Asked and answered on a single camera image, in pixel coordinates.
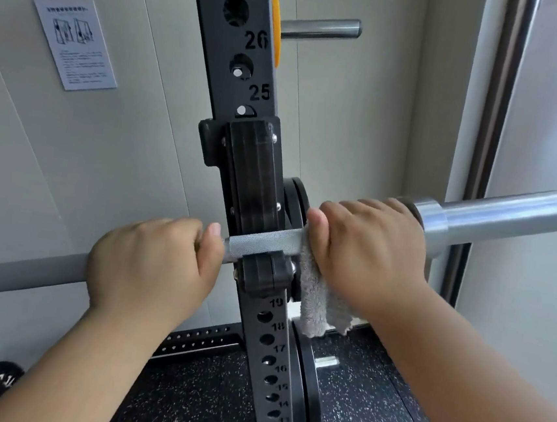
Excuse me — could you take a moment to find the black perforated rack base beam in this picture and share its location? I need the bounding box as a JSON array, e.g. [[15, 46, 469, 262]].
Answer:
[[148, 314, 245, 369]]

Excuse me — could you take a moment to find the black perforated rack upright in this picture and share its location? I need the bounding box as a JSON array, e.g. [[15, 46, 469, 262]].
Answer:
[[147, 0, 337, 422]]

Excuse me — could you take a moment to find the small black weight plate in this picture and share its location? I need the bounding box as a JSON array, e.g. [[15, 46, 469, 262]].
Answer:
[[271, 175, 316, 306]]

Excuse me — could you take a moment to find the white paper instruction sign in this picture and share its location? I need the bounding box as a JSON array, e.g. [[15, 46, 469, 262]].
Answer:
[[25, 0, 126, 96]]

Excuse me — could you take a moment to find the grey cleaning cloth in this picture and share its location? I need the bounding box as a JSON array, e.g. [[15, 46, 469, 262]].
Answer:
[[288, 242, 362, 343]]

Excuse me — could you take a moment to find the silver steel barbell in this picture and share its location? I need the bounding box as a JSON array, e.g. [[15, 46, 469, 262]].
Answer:
[[0, 130, 557, 356]]

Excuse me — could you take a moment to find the black barbell hook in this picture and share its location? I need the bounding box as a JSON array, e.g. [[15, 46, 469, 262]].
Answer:
[[182, 109, 310, 302]]

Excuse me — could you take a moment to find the person's left hand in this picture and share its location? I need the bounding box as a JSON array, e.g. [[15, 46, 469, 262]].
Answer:
[[81, 209, 228, 342]]

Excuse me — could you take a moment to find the large black weight plate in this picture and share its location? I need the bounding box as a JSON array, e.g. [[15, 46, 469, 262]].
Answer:
[[282, 320, 332, 422]]

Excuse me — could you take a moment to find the yellow peg collar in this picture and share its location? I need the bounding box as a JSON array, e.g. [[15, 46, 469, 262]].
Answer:
[[264, 0, 286, 68]]

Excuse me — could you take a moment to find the person's right forearm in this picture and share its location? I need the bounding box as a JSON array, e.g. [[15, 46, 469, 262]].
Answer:
[[347, 274, 557, 422]]

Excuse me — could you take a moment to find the person's left forearm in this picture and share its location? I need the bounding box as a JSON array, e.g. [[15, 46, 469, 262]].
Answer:
[[0, 296, 187, 422]]

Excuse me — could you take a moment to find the black lettered weight plate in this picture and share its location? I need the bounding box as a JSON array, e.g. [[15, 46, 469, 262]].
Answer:
[[0, 360, 25, 393]]

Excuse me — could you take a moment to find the person's right hand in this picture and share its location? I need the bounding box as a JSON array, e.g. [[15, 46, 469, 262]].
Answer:
[[296, 190, 438, 326]]

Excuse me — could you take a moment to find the chrome plate storage peg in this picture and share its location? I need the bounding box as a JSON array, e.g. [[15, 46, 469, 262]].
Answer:
[[279, 12, 363, 48]]

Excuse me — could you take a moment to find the brushed metal door frame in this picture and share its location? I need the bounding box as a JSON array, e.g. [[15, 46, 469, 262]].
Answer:
[[438, 0, 541, 316]]

